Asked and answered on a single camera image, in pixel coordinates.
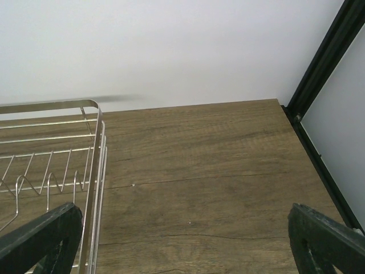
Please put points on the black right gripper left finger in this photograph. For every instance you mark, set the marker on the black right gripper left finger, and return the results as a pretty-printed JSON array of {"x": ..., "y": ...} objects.
[{"x": 48, "y": 243}]

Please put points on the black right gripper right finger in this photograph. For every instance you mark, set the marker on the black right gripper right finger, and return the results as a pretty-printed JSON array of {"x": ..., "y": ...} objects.
[{"x": 320, "y": 244}]

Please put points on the steel wire dish rack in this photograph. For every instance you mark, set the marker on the steel wire dish rack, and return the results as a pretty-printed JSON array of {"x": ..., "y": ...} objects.
[{"x": 53, "y": 153}]

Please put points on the black aluminium frame post right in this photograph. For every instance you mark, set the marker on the black aluminium frame post right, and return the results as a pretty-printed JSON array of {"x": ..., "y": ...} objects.
[{"x": 343, "y": 30}]

